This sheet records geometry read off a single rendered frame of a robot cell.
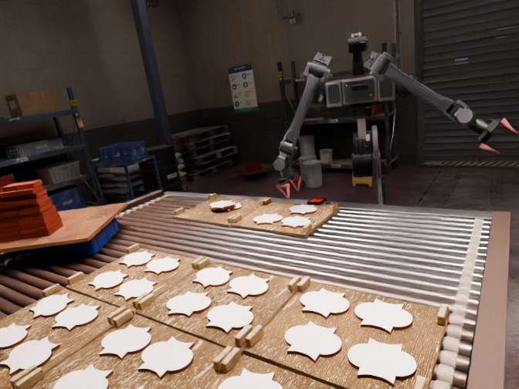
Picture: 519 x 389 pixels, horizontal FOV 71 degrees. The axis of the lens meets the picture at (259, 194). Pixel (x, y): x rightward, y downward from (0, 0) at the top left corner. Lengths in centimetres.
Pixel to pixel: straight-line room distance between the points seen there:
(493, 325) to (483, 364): 14
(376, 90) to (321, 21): 457
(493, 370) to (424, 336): 16
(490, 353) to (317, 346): 36
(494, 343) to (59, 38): 669
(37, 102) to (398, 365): 548
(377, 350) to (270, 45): 664
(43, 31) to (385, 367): 653
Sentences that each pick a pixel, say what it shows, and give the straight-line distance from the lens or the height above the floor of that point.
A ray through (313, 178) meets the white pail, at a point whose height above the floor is 15.
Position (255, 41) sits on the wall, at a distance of 744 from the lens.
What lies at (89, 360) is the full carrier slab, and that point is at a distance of 113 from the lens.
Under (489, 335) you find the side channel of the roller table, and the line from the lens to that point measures 102.
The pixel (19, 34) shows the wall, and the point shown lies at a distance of 668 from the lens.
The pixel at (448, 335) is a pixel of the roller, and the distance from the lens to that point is 106.
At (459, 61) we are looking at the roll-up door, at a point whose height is 151.
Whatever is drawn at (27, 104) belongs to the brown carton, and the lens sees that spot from 579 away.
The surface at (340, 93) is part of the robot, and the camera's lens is 229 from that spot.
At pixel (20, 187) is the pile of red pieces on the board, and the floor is 127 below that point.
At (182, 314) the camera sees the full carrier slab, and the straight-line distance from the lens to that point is 116.
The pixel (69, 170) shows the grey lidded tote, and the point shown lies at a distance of 599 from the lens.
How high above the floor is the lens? 155
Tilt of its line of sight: 16 degrees down
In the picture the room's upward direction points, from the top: 8 degrees counter-clockwise
